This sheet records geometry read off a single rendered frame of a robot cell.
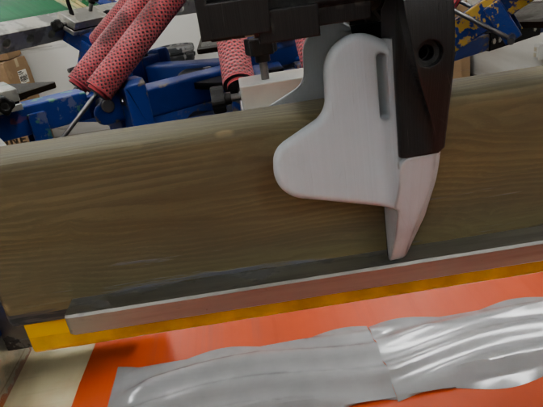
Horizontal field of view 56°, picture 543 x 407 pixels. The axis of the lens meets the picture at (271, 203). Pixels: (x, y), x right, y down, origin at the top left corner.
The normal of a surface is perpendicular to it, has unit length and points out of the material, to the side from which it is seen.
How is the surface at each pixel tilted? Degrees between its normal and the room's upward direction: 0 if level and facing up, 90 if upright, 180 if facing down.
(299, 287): 90
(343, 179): 83
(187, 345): 0
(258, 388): 31
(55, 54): 90
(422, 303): 0
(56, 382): 0
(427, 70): 98
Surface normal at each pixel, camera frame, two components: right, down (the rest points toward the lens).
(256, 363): -0.11, -0.53
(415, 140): 0.07, 0.33
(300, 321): -0.14, -0.90
